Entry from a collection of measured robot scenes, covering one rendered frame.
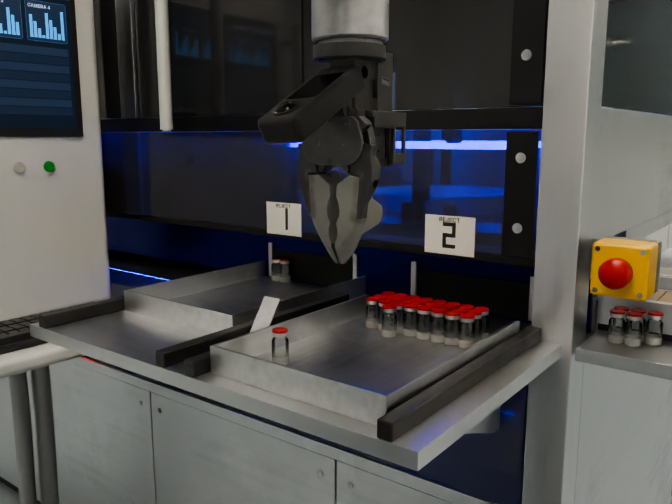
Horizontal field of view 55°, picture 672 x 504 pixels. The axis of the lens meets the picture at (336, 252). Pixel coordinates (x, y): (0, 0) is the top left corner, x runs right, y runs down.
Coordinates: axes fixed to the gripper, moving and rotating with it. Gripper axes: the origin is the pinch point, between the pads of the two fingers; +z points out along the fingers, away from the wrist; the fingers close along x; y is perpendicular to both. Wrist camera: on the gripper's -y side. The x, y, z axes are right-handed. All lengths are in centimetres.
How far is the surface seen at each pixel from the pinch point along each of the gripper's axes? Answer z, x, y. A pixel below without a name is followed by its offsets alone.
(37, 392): 45, 99, 19
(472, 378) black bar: 16.3, -7.9, 16.0
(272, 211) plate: 2, 44, 38
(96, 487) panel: 81, 110, 39
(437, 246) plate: 5.3, 9.2, 38.4
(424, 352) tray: 17.3, 2.7, 23.4
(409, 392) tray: 15.1, -5.7, 5.3
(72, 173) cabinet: -4, 89, 25
